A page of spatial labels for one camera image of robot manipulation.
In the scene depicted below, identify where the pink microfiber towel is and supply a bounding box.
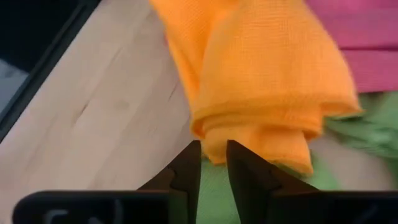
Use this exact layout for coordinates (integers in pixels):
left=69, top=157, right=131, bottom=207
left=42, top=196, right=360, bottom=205
left=306, top=0, right=398, bottom=93

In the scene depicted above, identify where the large green microfiber towel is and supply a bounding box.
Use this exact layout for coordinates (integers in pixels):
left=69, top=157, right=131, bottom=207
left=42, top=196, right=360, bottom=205
left=195, top=91, right=398, bottom=224

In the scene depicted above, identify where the orange microfiber towel with label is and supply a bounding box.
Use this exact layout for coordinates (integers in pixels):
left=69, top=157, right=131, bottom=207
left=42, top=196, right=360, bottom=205
left=149, top=0, right=363, bottom=175

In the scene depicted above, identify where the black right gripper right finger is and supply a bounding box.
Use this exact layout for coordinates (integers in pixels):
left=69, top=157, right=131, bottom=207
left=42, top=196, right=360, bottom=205
left=226, top=139, right=318, bottom=193

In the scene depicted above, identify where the black bulky floor object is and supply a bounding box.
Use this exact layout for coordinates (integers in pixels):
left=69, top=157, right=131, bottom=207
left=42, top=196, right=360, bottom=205
left=0, top=0, right=78, bottom=72

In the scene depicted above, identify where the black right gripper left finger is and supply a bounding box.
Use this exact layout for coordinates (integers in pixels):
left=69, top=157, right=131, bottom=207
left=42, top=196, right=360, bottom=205
left=138, top=139, right=202, bottom=192

